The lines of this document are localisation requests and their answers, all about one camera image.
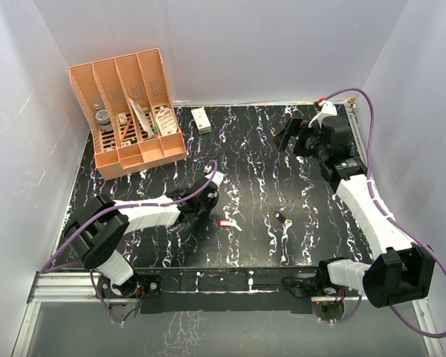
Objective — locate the silver key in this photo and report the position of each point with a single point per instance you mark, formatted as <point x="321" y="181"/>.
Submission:
<point x="234" y="224"/>

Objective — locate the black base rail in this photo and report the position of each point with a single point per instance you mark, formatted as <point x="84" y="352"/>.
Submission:
<point x="285" y="288"/>

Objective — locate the red key tag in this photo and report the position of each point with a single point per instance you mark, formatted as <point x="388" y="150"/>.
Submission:
<point x="224" y="223"/>

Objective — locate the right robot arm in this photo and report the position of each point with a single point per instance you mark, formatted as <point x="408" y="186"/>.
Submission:
<point x="401" y="270"/>

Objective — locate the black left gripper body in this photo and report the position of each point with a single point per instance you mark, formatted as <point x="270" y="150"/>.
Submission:
<point x="204" y="209"/>

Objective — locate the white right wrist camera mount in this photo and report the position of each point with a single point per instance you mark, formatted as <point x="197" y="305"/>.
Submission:
<point x="327" y="109"/>

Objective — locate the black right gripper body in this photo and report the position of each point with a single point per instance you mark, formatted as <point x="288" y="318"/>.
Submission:
<point x="308" y="143"/>

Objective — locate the grey round tin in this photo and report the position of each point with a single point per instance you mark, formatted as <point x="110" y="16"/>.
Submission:
<point x="103" y="119"/>

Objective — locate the white paper card in organizer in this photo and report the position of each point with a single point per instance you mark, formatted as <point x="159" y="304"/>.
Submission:
<point x="142" y="118"/>

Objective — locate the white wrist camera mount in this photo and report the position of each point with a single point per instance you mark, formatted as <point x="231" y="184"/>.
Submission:
<point x="327" y="109"/>
<point x="212" y="182"/>

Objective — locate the small white eraser box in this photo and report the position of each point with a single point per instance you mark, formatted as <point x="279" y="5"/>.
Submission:
<point x="122" y="118"/>

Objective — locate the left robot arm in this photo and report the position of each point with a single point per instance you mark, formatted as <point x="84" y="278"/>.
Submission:
<point x="96" y="246"/>

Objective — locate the black key tag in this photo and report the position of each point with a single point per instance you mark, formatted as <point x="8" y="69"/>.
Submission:
<point x="279" y="217"/>

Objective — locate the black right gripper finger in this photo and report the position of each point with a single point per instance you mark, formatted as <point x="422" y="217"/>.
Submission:
<point x="281" y="139"/>
<point x="292" y="128"/>

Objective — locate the orange plastic file organizer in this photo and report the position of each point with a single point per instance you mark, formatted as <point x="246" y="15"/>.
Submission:
<point x="110" y="83"/>

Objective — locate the small white cardboard box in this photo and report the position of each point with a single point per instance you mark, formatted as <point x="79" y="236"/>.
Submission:
<point x="201" y="120"/>

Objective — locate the brass key on black tag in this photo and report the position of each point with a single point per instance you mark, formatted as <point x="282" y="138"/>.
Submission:
<point x="286" y="225"/>

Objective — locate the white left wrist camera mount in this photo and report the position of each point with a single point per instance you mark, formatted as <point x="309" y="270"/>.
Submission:
<point x="212" y="182"/>

